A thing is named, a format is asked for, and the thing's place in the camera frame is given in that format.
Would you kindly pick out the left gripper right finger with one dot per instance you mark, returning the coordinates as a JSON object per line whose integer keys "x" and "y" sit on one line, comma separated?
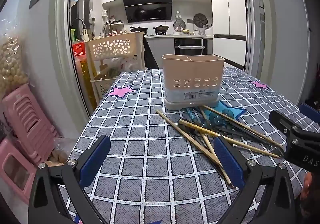
{"x": 277, "y": 204}

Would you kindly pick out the black range hood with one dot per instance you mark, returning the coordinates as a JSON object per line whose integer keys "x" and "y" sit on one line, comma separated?
{"x": 147, "y": 10}

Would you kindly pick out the black pot on stove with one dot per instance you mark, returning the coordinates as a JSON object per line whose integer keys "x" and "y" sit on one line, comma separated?
{"x": 161, "y": 30}

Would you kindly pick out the bag of peanuts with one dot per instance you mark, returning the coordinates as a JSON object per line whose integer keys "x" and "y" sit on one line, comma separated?
{"x": 12, "y": 72}

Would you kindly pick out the pink plastic stool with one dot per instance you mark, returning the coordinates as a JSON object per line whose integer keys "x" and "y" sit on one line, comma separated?
{"x": 32, "y": 142}

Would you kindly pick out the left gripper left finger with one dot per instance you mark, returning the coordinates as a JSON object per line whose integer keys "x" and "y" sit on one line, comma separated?
{"x": 46, "y": 204}

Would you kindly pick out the blue patterned chopstick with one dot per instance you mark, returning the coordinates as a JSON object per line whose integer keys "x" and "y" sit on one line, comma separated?
{"x": 193, "y": 117}

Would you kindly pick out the grey checked tablecloth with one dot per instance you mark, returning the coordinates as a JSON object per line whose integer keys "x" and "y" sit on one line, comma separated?
{"x": 152, "y": 173}

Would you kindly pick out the red plastic basket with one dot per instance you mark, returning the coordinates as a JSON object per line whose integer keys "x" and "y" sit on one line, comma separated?
{"x": 79, "y": 49}

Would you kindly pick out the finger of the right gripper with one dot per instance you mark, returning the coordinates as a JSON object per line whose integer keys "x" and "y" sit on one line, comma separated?
{"x": 290, "y": 129}
{"x": 310, "y": 112}

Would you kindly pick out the black wok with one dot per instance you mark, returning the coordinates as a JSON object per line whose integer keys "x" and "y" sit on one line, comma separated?
{"x": 138, "y": 29}

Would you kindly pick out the round black baking pan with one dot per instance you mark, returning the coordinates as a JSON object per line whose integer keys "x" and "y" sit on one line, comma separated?
{"x": 200, "y": 20}

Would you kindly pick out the beige flower-pattern storage cart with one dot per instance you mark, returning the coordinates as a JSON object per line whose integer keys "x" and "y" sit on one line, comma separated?
{"x": 108, "y": 56}

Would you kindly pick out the beige plastic utensil holder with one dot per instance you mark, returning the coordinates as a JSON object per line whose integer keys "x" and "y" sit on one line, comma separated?
{"x": 191, "y": 81}

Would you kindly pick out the person's right hand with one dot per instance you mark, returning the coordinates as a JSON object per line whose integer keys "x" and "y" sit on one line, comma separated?
{"x": 309, "y": 198}

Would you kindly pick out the dark translucent spoon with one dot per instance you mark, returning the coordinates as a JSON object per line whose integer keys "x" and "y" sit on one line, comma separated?
{"x": 224, "y": 126}
{"x": 192, "y": 132}
{"x": 229, "y": 113}

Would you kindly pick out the white refrigerator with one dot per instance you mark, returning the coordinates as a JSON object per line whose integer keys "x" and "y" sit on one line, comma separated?
{"x": 230, "y": 31}

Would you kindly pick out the built-in black oven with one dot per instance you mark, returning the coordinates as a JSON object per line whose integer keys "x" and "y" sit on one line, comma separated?
{"x": 190, "y": 46}

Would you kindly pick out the wooden chopstick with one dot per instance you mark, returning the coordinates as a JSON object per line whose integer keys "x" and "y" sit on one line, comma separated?
{"x": 210, "y": 147}
{"x": 210, "y": 155}
{"x": 243, "y": 126}
{"x": 232, "y": 141}

